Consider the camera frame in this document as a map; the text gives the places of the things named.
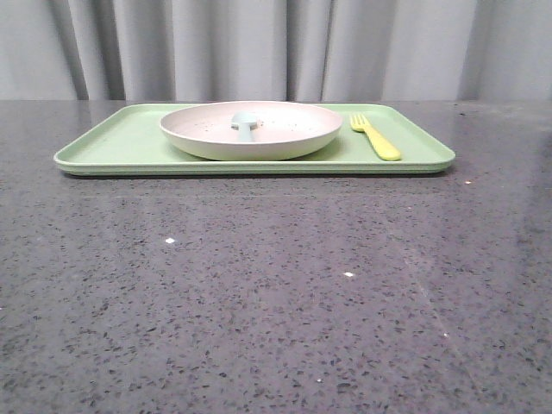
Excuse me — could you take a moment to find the beige speckled plate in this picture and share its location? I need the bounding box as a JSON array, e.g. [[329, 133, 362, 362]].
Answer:
[[160, 101, 343, 161]]

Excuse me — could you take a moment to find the yellow plastic fork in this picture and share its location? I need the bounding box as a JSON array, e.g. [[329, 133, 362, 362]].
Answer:
[[349, 114, 402, 161]]

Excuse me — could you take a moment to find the light blue plastic spoon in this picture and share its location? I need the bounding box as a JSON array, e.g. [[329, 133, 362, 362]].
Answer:
[[231, 111, 258, 142]]

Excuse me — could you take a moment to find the light green plastic tray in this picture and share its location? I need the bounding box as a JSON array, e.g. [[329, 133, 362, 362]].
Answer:
[[53, 103, 455, 176]]

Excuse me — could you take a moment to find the grey pleated curtain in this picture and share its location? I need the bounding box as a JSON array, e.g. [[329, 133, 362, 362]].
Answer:
[[1, 1, 551, 102]]

